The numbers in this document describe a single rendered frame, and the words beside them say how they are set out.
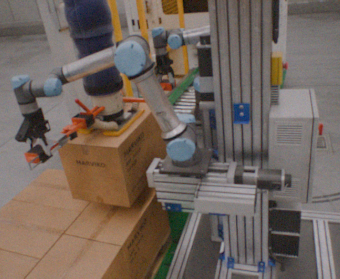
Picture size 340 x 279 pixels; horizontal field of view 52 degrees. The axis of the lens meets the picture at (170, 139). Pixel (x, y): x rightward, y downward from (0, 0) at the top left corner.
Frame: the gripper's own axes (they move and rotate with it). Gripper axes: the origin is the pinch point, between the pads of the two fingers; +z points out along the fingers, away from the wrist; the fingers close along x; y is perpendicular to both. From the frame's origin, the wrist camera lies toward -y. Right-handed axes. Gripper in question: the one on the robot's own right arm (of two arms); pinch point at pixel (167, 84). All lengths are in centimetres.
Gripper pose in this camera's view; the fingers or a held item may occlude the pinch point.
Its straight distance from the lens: 221.0
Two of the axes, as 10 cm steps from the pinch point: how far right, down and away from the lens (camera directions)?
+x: 9.2, 0.7, -3.8
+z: 1.3, 8.7, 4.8
